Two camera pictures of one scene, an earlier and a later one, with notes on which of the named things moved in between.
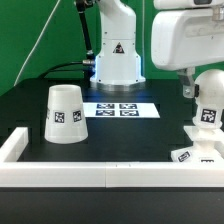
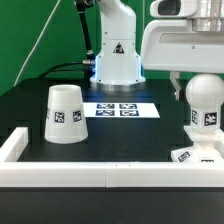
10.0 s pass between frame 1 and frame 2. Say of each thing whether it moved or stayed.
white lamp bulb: stayed
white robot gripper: moved
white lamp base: stayed
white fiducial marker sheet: stayed
